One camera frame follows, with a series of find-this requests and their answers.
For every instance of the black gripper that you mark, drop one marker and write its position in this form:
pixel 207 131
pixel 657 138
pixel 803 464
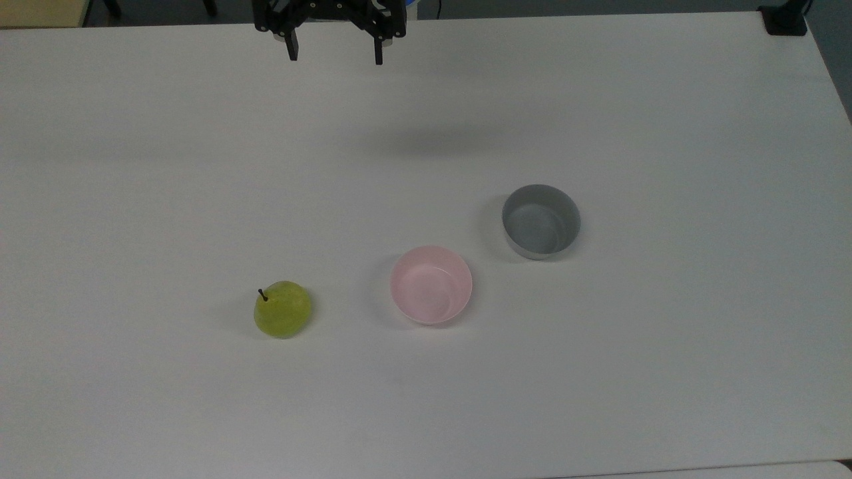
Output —
pixel 333 10

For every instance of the green pear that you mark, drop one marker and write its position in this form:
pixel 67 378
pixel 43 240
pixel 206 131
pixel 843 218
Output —
pixel 283 311

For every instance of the pink bowl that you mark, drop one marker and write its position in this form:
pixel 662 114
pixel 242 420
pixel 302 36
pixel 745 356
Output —
pixel 431 286

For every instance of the grey bowl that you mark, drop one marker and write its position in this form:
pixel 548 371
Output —
pixel 540 223

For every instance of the black chair leg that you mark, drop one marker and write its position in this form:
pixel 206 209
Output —
pixel 113 6
pixel 210 6

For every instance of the light wooden desk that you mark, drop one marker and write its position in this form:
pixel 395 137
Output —
pixel 40 12

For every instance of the black camera pole with clamp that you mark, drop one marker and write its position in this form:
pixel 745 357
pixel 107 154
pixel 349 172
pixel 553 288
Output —
pixel 784 20

